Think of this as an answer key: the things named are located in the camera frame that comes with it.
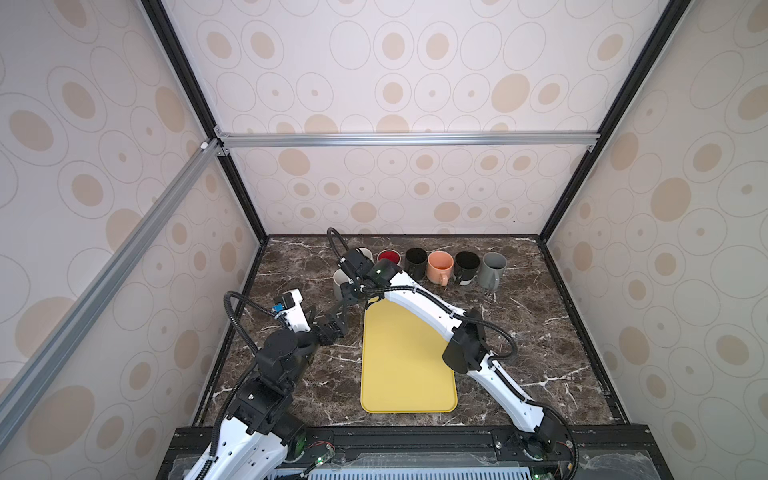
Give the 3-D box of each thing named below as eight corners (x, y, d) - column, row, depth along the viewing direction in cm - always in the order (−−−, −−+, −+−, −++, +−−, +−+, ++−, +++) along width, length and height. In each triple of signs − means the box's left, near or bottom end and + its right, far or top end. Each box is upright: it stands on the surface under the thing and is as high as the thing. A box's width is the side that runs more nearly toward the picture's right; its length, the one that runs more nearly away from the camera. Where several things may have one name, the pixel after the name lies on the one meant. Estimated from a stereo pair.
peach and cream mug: (427, 291, 106) (430, 276, 99) (425, 266, 113) (427, 250, 106) (451, 291, 106) (456, 276, 99) (447, 266, 113) (451, 250, 106)
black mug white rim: (405, 285, 108) (406, 269, 100) (404, 264, 114) (405, 247, 107) (426, 285, 108) (429, 269, 100) (424, 264, 114) (426, 247, 107)
